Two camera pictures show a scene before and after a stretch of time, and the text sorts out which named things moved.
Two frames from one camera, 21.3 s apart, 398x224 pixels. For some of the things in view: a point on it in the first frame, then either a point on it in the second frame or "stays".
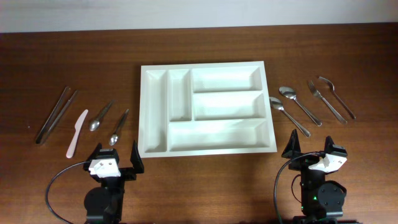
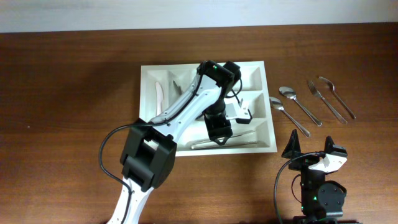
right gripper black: (288, 151) stays
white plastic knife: (77, 127) -> (160, 96)
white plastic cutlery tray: (204, 109) stays
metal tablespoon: (277, 104) stays
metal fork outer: (342, 102) stays
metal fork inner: (329, 104) stays
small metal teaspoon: (94, 125) -> (178, 88)
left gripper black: (130, 173) -> (219, 127)
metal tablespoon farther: (291, 93) stays
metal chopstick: (41, 135) -> (233, 135)
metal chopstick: (60, 116) -> (217, 144)
